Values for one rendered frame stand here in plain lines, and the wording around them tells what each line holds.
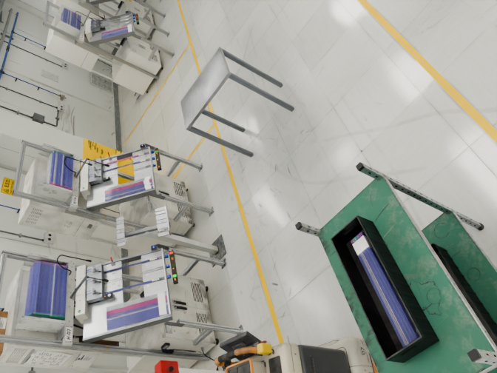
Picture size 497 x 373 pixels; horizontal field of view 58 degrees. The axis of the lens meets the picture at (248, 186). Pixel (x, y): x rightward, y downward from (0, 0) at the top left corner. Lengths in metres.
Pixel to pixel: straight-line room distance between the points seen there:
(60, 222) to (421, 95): 3.59
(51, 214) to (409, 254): 3.73
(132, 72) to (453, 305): 6.85
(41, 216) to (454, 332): 4.01
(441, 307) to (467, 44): 2.10
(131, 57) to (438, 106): 5.53
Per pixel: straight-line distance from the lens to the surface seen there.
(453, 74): 3.41
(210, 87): 4.17
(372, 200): 2.11
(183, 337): 4.16
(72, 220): 4.95
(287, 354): 2.54
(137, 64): 7.87
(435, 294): 1.86
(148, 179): 4.79
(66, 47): 7.77
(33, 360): 4.15
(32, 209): 4.86
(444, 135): 3.23
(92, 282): 4.13
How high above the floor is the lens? 2.55
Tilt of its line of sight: 34 degrees down
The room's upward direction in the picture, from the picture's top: 69 degrees counter-clockwise
